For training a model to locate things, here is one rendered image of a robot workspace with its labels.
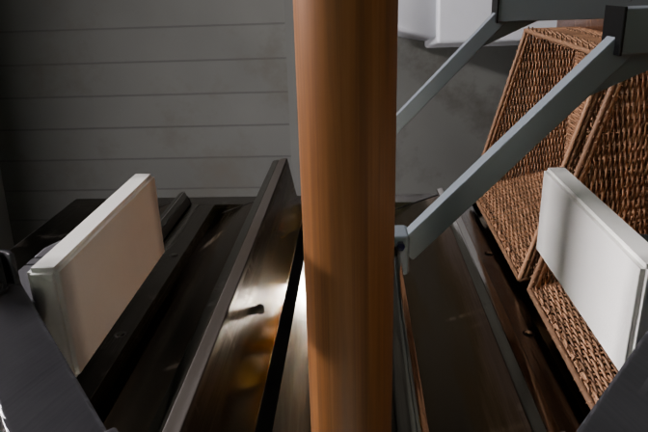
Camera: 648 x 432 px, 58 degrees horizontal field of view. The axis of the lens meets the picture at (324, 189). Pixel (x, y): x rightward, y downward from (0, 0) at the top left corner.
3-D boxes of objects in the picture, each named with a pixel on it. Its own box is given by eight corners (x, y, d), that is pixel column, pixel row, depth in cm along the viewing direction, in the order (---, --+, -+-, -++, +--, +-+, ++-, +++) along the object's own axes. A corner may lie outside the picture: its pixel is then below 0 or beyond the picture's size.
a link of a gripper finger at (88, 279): (78, 380, 14) (48, 380, 14) (166, 253, 21) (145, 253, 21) (55, 270, 13) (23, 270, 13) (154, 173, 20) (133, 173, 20)
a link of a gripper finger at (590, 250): (643, 266, 12) (680, 266, 12) (543, 166, 19) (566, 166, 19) (623, 383, 13) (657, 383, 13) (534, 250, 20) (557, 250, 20)
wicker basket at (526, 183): (652, 286, 122) (516, 287, 123) (561, 192, 175) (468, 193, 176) (694, 48, 105) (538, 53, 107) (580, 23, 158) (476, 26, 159)
